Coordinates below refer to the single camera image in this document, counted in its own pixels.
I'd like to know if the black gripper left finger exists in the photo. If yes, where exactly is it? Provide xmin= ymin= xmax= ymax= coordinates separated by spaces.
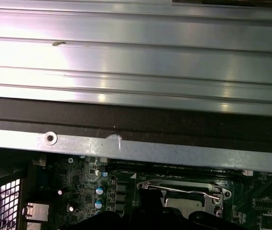
xmin=72 ymin=188 xmax=152 ymax=230

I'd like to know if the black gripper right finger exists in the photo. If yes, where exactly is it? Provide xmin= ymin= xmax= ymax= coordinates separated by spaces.
xmin=151 ymin=189 xmax=247 ymax=230

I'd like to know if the silver CPU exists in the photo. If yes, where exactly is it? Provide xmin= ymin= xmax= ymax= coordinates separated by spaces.
xmin=165 ymin=196 xmax=205 ymax=219

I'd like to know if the wire locking lever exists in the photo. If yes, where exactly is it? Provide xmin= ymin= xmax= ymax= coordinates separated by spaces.
xmin=146 ymin=184 xmax=224 ymax=203

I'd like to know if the CPU socket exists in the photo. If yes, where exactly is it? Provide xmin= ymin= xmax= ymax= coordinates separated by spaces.
xmin=137 ymin=181 xmax=231 ymax=219

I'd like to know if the green motherboard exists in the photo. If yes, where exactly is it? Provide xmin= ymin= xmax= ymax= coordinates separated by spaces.
xmin=29 ymin=153 xmax=272 ymax=230

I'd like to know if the black PC case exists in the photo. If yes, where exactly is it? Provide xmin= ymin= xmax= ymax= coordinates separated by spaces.
xmin=0 ymin=94 xmax=272 ymax=230

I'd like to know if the silver port block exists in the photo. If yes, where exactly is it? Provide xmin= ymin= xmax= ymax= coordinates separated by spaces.
xmin=26 ymin=203 xmax=50 ymax=221
xmin=26 ymin=221 xmax=44 ymax=230

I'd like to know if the blue serial port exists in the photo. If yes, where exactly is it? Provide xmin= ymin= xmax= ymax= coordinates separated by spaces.
xmin=34 ymin=167 xmax=55 ymax=191

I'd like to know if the small silver port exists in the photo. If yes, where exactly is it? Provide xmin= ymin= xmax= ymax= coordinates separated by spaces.
xmin=32 ymin=155 xmax=47 ymax=166

